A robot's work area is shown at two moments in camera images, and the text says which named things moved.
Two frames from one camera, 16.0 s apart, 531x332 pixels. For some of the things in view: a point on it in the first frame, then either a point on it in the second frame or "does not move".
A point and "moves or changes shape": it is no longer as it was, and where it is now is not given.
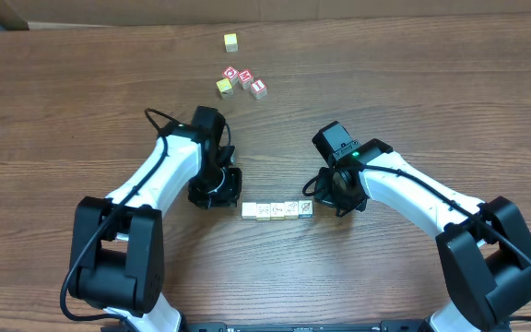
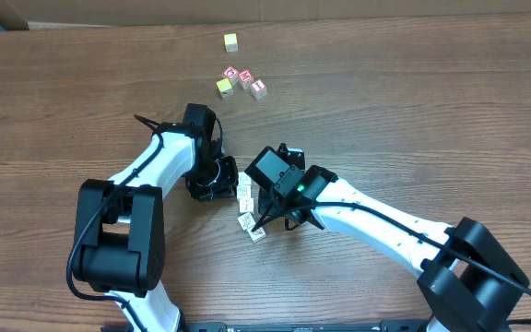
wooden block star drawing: x=249 y=209 to x=243 y=179
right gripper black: x=339 y=203 to x=267 y=208
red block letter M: x=245 y=78 does not move
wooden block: x=290 y=209 moves or changes shape
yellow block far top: x=230 y=42 does not move
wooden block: x=277 y=211 moves or changes shape
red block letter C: x=231 y=74 does not move
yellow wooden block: x=225 y=88 does not move
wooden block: x=264 y=212 moves or changes shape
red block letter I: x=258 y=88 does not move
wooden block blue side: x=305 y=208 moves or changes shape
